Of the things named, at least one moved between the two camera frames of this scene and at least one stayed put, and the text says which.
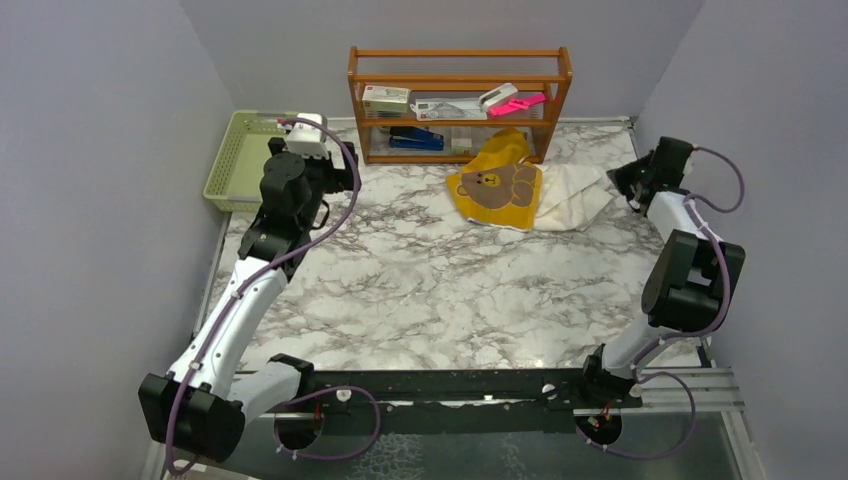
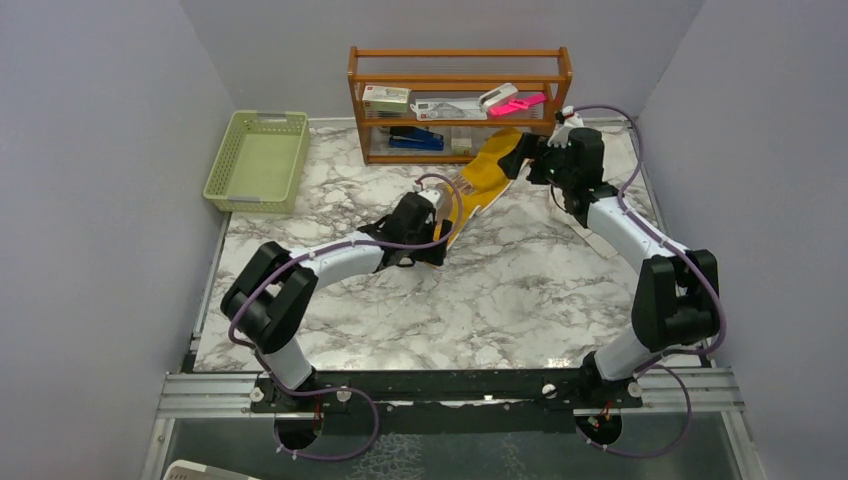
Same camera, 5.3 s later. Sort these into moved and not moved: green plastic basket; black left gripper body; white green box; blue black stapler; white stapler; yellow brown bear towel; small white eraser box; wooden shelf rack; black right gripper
Moved: yellow brown bear towel; black left gripper body; black right gripper
Not moved: wooden shelf rack; small white eraser box; white green box; white stapler; green plastic basket; blue black stapler
